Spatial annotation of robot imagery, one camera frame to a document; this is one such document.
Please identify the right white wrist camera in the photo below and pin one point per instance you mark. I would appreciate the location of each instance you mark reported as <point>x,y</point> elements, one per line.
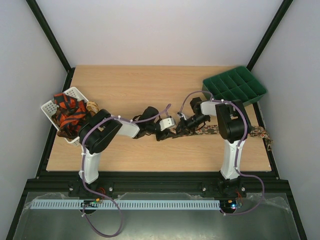
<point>182,116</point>

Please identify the floral patterned tie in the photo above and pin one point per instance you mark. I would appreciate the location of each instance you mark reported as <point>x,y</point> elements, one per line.
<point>256,132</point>

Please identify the green divided organizer tray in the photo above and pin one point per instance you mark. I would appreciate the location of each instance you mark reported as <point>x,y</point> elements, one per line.
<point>235,84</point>

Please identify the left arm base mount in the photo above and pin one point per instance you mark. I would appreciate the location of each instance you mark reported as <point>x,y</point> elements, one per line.
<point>77,189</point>

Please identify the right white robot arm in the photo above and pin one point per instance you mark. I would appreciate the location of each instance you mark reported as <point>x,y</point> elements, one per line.
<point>233,126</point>

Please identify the white perforated plastic basket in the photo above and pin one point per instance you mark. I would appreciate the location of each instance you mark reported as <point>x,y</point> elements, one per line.
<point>49,108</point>

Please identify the white slotted cable duct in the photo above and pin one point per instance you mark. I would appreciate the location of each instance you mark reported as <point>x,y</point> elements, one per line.
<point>73,204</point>

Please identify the brown tan patterned tie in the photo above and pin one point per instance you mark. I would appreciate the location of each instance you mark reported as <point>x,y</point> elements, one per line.
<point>92,107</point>

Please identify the left black frame post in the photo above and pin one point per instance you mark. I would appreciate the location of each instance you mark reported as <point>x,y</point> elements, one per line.
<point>38,14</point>

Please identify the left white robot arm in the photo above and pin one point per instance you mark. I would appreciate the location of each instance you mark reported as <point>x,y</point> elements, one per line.
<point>96,135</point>

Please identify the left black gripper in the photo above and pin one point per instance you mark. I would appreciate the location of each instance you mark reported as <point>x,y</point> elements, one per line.
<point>165,135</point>

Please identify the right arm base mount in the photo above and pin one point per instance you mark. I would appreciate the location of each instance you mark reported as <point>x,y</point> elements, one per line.
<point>222,190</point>

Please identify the black aluminium frame rail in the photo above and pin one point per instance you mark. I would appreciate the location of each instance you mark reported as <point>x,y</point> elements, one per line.
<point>155,182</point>

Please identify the orange navy striped tie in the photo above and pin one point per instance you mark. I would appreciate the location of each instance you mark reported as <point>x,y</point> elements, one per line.
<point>70,115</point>

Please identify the black frame post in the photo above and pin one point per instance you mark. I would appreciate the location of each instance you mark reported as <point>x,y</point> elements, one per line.
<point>38,14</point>
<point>276,20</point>

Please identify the right black frame post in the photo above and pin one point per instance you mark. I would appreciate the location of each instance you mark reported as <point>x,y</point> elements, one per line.
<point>276,20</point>

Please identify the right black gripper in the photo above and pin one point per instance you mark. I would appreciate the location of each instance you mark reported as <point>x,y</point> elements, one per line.
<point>183,125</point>

